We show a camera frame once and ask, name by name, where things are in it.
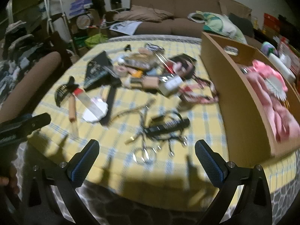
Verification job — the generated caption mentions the black square packet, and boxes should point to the black square packet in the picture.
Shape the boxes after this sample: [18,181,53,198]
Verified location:
[168,53,198,76]

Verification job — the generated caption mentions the black triangular pouch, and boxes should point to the black triangular pouch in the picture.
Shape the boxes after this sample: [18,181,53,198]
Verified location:
[84,50,113,90]

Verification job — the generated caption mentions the yellow plaid cloth desktop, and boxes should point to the yellow plaid cloth desktop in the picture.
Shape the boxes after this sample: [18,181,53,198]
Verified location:
[31,36,299,216]

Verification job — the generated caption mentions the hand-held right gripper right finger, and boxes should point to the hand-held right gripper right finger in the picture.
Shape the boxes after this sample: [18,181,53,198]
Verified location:
[194,139,272,225]

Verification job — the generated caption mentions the red pen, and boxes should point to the red pen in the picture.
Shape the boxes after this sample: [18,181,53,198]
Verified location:
[153,51,175,78]

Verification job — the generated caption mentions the silver foil packet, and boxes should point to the silver foil packet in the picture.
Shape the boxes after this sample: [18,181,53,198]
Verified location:
[145,42,165,53]

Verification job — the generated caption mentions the metal tweezers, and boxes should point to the metal tweezers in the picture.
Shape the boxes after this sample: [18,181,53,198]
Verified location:
[112,98,155,123]

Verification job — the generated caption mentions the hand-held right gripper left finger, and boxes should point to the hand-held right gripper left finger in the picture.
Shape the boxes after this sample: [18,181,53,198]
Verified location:
[28,139,100,225]

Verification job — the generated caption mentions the pink ribbon lanyard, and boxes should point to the pink ribbon lanyard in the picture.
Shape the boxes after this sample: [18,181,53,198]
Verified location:
[180,80,220,105]

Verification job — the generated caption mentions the red boxes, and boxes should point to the red boxes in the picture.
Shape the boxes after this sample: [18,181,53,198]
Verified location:
[263,12,282,33]

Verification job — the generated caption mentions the white round brush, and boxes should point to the white round brush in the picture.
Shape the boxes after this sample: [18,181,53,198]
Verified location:
[264,77,287,99]

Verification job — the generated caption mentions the wooden organizer box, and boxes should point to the wooden organizer box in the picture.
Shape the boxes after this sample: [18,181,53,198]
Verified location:
[201,31,300,158]

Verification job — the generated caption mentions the white nail file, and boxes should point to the white nail file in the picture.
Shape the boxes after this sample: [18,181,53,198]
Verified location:
[105,47,125,55]

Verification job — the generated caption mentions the white scalloped card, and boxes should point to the white scalloped card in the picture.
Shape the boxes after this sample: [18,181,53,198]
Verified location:
[83,97,110,124]

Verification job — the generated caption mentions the green floral tote bag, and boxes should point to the green floral tote bag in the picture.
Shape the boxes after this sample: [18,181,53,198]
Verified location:
[188,11,248,44]

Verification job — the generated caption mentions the white pole rack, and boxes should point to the white pole rack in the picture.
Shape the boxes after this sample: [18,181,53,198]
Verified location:
[42,0,78,55]

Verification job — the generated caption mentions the wooden handled tool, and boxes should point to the wooden handled tool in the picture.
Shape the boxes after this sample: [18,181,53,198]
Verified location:
[68,96,78,139]

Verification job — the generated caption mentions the pink tape roll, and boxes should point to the pink tape roll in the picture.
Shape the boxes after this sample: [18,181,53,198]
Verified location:
[114,65,128,77]

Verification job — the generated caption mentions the round clear container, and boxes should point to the round clear container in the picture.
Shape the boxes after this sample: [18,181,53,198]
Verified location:
[76,13,93,30]

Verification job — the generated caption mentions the green plastic bag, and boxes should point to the green plastic bag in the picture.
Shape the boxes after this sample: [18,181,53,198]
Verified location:
[84,33,109,49]

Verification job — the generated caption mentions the pink cloth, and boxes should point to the pink cloth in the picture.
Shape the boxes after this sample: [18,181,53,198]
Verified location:
[243,60,299,142]

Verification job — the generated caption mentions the white small box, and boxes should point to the white small box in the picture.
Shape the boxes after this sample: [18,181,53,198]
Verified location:
[159,75,184,97]

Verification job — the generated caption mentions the silver scissors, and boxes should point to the silver scissors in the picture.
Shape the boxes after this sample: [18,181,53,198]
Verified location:
[132,142,162,165]

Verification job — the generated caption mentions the stack of blue boxes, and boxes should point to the stack of blue boxes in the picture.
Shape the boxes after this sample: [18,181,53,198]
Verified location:
[69,0,93,17]

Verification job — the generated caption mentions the brown sofa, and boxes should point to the brown sofa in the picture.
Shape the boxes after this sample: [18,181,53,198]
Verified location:
[130,0,256,39]

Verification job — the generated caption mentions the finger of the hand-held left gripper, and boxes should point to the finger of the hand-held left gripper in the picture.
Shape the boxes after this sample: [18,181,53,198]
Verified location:
[0,112,51,135]
[0,131,30,149]

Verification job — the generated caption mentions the printed paper sheet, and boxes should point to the printed paper sheet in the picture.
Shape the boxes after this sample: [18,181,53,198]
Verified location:
[109,21,143,36]

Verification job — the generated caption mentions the long black comb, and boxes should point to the long black comb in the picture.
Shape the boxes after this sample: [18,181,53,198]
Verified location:
[143,118,191,137]

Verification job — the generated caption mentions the long black bar file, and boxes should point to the long black bar file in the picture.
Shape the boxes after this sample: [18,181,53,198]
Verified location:
[100,84,118,125]

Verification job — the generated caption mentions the red capped clear package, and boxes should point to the red capped clear package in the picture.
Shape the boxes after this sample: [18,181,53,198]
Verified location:
[73,87,105,120]

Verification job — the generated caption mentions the person's left hand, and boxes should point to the person's left hand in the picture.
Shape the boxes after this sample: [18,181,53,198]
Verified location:
[0,164,20,195]

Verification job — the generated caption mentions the brown pillow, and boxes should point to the brown pillow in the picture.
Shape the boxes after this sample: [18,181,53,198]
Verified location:
[113,5,174,24]

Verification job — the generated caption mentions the gold wrapped block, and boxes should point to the gold wrapped block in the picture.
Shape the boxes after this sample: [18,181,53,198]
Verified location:
[124,52,155,69]

